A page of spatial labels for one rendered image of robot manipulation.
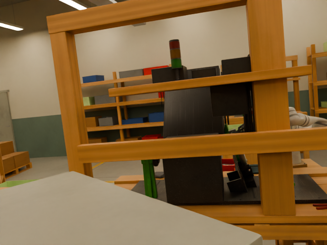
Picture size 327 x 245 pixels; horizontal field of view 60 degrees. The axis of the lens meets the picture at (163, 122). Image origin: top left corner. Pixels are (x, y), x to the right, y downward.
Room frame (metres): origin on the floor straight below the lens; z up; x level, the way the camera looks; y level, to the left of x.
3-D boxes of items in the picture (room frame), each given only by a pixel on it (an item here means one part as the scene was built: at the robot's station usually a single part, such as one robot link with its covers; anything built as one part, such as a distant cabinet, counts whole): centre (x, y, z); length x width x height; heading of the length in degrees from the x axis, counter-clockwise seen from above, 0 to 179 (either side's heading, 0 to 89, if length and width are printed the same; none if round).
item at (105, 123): (7.45, 1.04, 1.10); 3.01 x 0.55 x 2.20; 74
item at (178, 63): (1.39, -0.09, 1.62); 0.05 x 0.05 x 0.05
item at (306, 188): (1.65, -0.28, 0.89); 1.10 x 0.42 x 0.02; 77
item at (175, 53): (1.39, -0.09, 1.67); 0.05 x 0.05 x 0.05
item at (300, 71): (1.40, -0.22, 1.52); 0.90 x 0.25 x 0.04; 77
